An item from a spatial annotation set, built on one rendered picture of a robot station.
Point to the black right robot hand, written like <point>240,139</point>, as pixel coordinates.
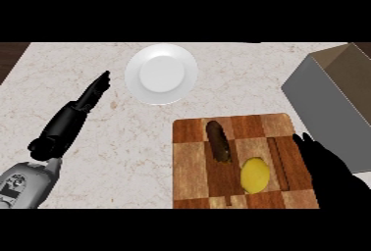
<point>337,179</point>

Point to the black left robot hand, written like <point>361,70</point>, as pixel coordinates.
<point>62,124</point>

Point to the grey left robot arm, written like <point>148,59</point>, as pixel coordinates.
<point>25,183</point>

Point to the yellow lemon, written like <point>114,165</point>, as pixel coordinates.
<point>255,175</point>

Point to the grey cardboard box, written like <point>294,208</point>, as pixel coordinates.
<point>333,108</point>

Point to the checkered wooden cutting board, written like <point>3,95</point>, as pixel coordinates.
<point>232,163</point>

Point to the white round plate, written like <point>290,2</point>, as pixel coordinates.
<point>161,74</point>

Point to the dark brown oblong vegetable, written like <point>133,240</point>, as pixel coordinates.
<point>218,141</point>

